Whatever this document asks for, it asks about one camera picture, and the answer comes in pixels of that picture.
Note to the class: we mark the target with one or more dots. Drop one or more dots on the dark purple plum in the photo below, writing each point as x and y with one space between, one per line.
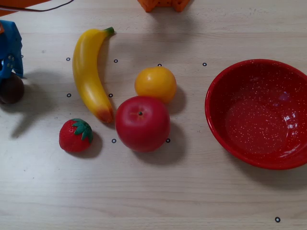
12 89

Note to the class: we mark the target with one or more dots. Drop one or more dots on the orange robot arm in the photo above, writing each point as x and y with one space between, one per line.
163 3

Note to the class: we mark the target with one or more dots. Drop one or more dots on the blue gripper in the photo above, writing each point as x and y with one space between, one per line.
12 56

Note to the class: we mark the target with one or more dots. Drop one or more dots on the toy orange fruit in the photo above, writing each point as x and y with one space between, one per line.
156 83

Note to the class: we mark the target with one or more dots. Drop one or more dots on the yellow toy banana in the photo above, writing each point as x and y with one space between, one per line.
86 72

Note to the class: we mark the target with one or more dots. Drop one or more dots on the red toy strawberry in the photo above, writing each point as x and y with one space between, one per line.
72 139

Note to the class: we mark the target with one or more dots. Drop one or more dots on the red toy apple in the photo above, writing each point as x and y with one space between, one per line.
142 127

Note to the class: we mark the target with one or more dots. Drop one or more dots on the red speckled bowl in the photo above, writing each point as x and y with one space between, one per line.
254 119

